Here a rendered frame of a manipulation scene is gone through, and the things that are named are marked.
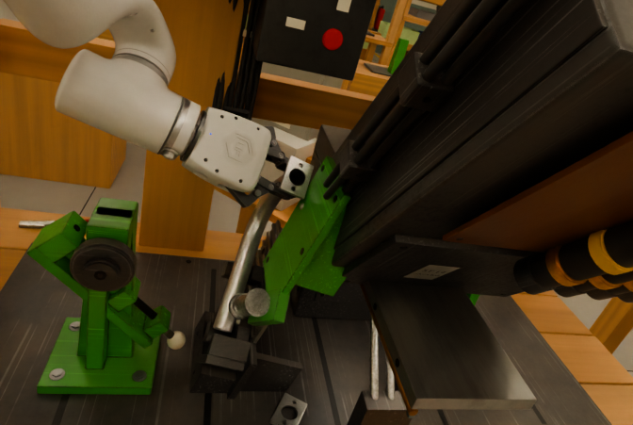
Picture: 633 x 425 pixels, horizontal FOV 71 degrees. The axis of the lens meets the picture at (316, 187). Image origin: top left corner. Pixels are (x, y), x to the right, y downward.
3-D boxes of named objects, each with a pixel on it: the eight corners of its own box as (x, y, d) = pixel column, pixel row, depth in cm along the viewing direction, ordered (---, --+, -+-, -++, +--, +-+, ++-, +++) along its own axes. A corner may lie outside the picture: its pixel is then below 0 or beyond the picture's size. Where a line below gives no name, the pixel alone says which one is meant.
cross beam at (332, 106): (553, 171, 117) (570, 141, 113) (-7, 71, 83) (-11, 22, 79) (542, 164, 122) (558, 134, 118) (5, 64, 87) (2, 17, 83)
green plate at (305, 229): (317, 327, 65) (396, 216, 57) (267, 313, 62) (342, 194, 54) (306, 275, 75) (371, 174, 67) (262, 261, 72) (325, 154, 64)
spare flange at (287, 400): (284, 395, 71) (284, 392, 70) (306, 407, 70) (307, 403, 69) (268, 423, 66) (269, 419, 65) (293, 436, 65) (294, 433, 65)
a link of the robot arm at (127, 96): (172, 109, 65) (151, 163, 60) (78, 65, 59) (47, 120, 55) (191, 80, 58) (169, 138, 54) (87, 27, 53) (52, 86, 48)
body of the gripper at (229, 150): (178, 158, 55) (257, 192, 60) (205, 90, 58) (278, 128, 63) (165, 171, 61) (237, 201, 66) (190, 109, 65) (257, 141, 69)
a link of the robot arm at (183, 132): (164, 147, 54) (187, 157, 55) (189, 88, 57) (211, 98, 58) (151, 163, 61) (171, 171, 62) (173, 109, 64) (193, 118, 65)
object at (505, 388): (526, 416, 53) (537, 400, 52) (406, 416, 49) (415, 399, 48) (411, 232, 87) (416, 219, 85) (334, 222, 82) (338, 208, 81)
